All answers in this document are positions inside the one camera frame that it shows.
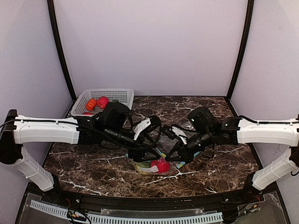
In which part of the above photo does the green toy avocado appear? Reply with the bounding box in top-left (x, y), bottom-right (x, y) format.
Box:
top-left (136, 161), bottom-right (157, 175)

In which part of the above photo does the clear zip bag yellow slider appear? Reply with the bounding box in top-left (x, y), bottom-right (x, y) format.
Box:
top-left (130, 148), bottom-right (176, 175)

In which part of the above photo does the red toy apple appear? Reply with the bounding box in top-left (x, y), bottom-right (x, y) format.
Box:
top-left (150, 157), bottom-right (170, 174)

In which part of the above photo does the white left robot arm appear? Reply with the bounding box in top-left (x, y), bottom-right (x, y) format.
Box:
top-left (0, 102), bottom-right (162, 192)

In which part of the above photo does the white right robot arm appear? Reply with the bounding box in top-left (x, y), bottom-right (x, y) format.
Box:
top-left (162, 106), bottom-right (299, 191)

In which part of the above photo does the white perforated plastic basket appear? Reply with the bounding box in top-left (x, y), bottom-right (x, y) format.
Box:
top-left (70, 88), bottom-right (134, 116)

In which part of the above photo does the pink toy fruit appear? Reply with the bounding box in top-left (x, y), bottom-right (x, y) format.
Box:
top-left (97, 96), bottom-right (109, 109)

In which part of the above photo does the orange toy pumpkin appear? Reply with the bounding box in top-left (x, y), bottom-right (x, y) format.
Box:
top-left (85, 98), bottom-right (97, 111)

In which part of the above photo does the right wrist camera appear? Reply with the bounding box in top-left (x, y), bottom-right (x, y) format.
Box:
top-left (162, 126), bottom-right (188, 145)

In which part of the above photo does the white slotted cable duct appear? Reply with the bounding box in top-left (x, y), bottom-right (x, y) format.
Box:
top-left (30, 200), bottom-right (223, 224)

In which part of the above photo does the black front frame rail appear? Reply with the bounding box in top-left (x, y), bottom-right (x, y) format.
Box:
top-left (40, 189), bottom-right (255, 211)

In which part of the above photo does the right black frame post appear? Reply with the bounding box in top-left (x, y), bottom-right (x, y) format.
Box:
top-left (226, 0), bottom-right (255, 101)

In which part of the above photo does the black frame post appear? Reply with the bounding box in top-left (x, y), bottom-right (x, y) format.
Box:
top-left (47, 0), bottom-right (77, 102)
top-left (226, 0), bottom-right (255, 101)

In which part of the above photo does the left black frame post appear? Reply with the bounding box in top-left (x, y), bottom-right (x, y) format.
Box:
top-left (47, 0), bottom-right (77, 102)

